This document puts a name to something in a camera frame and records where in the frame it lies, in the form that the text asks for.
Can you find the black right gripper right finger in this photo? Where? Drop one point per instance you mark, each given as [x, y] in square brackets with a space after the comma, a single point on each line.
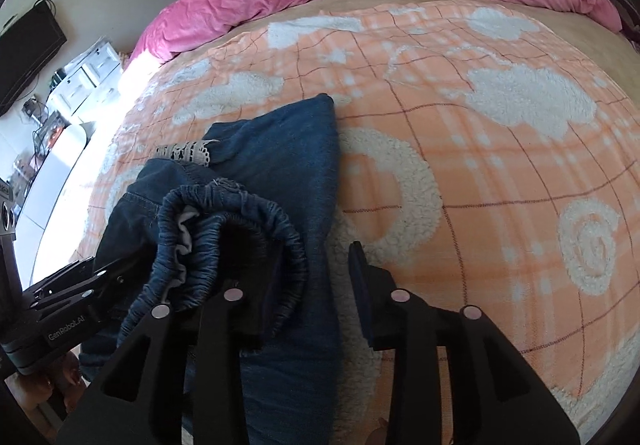
[496, 396]

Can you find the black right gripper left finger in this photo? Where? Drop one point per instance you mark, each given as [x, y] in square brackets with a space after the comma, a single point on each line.
[138, 396]

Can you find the blue denim pants lace hem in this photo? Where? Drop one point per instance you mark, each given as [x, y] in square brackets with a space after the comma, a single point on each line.
[248, 207]

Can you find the orange bear plush blanket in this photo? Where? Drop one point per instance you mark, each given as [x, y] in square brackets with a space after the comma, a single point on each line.
[490, 154]

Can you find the white drawer cabinet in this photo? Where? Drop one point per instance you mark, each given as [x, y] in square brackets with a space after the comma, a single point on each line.
[89, 82]

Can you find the black wall television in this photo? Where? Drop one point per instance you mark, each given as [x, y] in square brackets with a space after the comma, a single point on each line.
[28, 45]

